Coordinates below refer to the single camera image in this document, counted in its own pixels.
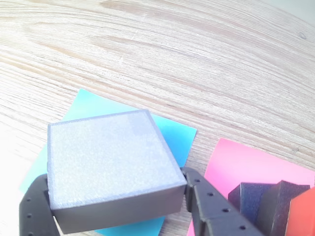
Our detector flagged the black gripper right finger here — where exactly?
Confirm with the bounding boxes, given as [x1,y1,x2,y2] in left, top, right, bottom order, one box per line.
[181,167,265,236]

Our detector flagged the large grey foam block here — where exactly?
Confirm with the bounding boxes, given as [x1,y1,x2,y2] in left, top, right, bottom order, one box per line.
[47,109,188,235]

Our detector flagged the small black foam block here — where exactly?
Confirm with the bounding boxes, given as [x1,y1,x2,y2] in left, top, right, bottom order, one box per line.
[254,180,311,236]

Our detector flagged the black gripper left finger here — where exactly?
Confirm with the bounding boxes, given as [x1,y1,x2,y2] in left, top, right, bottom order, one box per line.
[19,174,61,236]

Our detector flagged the red cube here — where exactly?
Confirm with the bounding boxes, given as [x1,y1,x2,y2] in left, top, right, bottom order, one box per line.
[285,186,315,236]

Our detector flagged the pink paper sheet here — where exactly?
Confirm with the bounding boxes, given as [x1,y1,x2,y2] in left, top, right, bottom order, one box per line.
[186,137,315,236]

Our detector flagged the blue paper sheet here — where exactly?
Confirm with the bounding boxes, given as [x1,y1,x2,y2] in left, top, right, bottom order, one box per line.
[18,88,198,236]

